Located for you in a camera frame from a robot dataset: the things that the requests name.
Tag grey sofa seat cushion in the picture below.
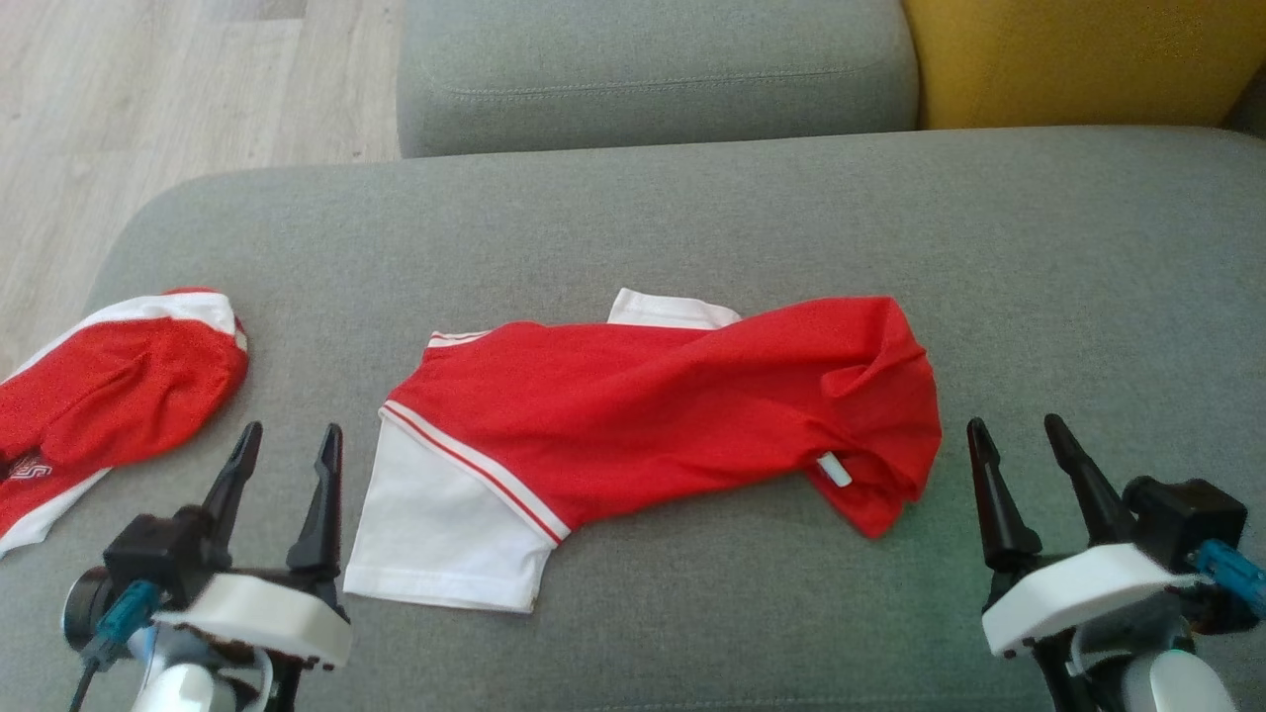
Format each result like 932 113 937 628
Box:
0 126 1266 712

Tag black left camera cable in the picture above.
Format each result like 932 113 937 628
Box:
67 581 161 712

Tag grey sofa back cushion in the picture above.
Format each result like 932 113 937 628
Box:
398 0 921 159

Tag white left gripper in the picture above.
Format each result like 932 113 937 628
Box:
153 422 352 673

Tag red shorts with white stripe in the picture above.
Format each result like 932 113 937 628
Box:
0 288 250 560

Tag red white-sleeved t-shirt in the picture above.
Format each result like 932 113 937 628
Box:
343 288 943 614

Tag yellow cushion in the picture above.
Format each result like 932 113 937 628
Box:
902 0 1266 132

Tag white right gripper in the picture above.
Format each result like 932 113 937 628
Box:
967 413 1203 659

